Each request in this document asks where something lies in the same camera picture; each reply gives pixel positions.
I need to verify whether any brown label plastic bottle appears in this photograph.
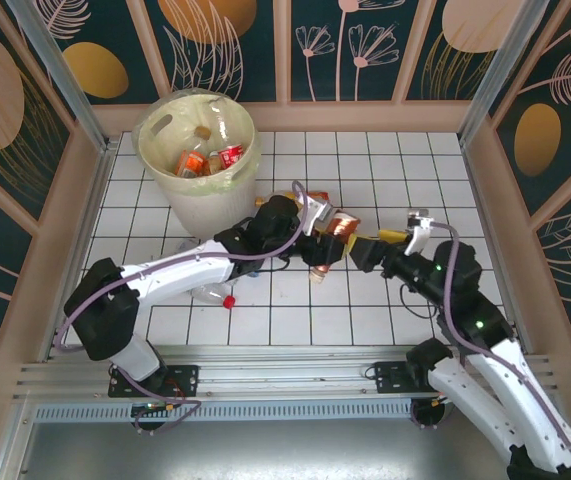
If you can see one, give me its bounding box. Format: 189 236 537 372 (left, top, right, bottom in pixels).
311 212 362 282

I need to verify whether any red cola label bottle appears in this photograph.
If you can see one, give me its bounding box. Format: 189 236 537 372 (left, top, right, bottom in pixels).
218 143 247 169

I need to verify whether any amber tea bottle red label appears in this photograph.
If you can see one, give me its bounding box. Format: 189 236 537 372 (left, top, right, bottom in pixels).
203 149 224 176

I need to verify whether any orange label plastic bottle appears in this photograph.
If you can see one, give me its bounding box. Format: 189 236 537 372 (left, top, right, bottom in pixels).
174 148 207 180

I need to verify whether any clear bottle red teal label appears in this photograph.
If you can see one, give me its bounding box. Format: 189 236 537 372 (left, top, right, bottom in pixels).
189 282 238 310

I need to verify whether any clear bottle green label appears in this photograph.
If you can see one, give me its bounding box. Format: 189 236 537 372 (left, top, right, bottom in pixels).
208 100 245 147

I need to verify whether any clear bottle brown cap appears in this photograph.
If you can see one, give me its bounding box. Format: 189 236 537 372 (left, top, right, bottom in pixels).
184 126 212 157

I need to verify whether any cream plastic bin with liner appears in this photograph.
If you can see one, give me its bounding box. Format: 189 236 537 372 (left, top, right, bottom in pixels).
134 88 263 240

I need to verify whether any grey metal plate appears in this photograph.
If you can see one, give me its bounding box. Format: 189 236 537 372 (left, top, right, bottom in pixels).
0 418 571 480

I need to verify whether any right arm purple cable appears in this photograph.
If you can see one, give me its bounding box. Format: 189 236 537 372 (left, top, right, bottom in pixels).
411 223 571 480

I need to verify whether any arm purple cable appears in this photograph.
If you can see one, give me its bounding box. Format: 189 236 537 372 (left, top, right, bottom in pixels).
411 223 571 480
54 180 311 435

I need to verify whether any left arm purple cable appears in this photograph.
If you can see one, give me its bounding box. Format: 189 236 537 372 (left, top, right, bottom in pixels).
54 180 311 435

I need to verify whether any aluminium side rail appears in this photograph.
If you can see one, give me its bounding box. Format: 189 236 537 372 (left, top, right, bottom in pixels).
457 137 534 356
39 138 120 364

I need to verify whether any right black mount plate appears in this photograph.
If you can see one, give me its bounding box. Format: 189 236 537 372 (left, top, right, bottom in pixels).
373 360 416 396

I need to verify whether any black mount plate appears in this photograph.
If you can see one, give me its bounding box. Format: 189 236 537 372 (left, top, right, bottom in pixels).
108 364 201 399
373 360 416 396

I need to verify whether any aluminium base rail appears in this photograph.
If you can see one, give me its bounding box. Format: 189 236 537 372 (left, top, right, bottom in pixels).
12 343 561 401

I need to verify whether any slotted grey cable duct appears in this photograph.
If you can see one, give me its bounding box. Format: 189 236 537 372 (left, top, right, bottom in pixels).
32 399 416 422

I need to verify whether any left black mount plate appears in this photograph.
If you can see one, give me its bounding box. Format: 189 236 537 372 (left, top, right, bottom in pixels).
108 364 201 399

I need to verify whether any aluminium frame post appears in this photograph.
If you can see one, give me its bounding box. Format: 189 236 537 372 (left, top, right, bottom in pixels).
457 0 551 146
4 0 119 154

